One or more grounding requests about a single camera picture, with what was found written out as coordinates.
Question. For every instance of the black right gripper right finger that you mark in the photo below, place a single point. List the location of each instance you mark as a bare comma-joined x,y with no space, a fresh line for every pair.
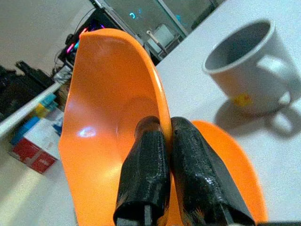
200,179

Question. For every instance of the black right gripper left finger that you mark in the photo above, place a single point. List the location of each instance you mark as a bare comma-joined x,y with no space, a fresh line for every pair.
145,169

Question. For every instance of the orange plastic bowl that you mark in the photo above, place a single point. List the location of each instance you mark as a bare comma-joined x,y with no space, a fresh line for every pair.
105,94

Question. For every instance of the white ceramic mug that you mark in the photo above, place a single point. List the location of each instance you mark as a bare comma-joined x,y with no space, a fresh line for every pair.
244,77

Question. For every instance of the red and white box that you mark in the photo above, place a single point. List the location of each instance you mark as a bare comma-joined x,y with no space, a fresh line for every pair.
35,155

